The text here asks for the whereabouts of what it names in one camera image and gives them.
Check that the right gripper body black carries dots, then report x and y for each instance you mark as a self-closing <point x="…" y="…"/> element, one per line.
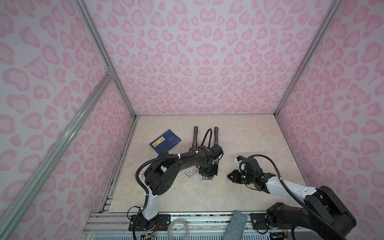
<point x="243" y="177"/>

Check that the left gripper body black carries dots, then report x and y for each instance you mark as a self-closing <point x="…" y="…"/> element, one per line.
<point x="212" y="170"/>

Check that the silver staple tray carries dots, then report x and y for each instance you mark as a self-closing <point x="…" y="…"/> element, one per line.
<point x="206" y="178"/>

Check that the red white staple box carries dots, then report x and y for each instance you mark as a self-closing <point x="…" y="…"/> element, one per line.
<point x="191" y="171"/>

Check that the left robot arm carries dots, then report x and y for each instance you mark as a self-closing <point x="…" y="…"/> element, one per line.
<point x="157" y="175"/>

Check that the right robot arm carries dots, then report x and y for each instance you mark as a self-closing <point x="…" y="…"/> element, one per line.
<point x="319" y="210"/>

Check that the blue booklet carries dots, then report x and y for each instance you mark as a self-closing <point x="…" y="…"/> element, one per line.
<point x="165" y="142"/>

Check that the grey cloth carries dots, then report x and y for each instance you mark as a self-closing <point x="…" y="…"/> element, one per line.
<point x="236" y="226"/>

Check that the clear tape roll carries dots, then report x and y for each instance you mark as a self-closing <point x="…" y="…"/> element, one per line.
<point x="178" y="226"/>

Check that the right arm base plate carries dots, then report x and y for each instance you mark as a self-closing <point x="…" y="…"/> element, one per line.
<point x="265" y="221"/>

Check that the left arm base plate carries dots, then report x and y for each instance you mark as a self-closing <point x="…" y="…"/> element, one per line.
<point x="159" y="222"/>

